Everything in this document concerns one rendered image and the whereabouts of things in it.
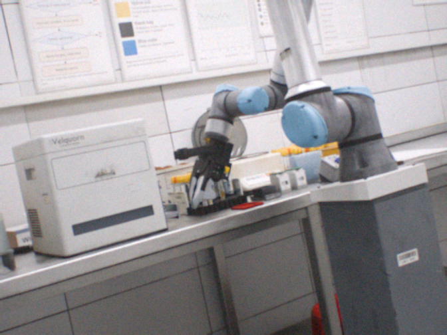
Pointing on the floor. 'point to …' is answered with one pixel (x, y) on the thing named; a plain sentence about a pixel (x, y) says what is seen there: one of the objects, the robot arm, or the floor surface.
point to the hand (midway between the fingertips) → (192, 203)
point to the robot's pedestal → (387, 264)
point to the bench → (82, 268)
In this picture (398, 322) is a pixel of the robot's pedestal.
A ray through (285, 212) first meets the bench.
